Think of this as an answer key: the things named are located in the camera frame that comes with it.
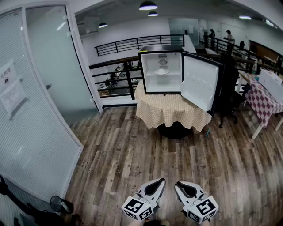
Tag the small white paper sign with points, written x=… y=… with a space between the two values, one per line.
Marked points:
x=7 y=75

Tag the white box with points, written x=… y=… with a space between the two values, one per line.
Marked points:
x=269 y=80

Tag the black metal railing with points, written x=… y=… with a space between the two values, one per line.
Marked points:
x=137 y=43
x=223 y=44

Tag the black round table base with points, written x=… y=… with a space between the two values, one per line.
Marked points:
x=174 y=132

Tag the plastic bottle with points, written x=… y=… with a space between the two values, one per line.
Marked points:
x=254 y=68

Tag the black pendant lamp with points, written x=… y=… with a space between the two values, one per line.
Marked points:
x=148 y=5
x=153 y=13
x=102 y=25

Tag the beige checked tablecloth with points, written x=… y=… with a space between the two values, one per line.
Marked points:
x=168 y=108

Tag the black office chair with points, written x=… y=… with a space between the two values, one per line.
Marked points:
x=230 y=88

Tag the white table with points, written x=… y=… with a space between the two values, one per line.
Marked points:
x=257 y=131

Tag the large white paper notice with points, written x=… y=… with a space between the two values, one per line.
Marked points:
x=13 y=99

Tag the striped glass partition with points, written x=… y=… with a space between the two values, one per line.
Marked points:
x=33 y=143

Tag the ceiling light strip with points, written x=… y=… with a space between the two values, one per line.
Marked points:
x=245 y=17

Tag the white plate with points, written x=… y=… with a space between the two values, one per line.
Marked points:
x=161 y=72

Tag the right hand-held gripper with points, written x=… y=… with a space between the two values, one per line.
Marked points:
x=204 y=208

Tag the frosted glass door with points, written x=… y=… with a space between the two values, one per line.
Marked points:
x=57 y=66

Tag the red checked tablecloth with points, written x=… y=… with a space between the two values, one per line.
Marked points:
x=261 y=101

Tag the wooden topped black railing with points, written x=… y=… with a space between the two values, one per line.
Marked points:
x=127 y=72

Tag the round fan grille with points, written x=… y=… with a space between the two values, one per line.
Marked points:
x=163 y=61

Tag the black mini fridge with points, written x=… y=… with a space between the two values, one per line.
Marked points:
x=199 y=79

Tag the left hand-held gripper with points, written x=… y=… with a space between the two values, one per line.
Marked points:
x=137 y=207

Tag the round black mirror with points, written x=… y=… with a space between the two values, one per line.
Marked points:
x=58 y=204

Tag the black scooter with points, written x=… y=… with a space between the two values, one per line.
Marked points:
x=33 y=212

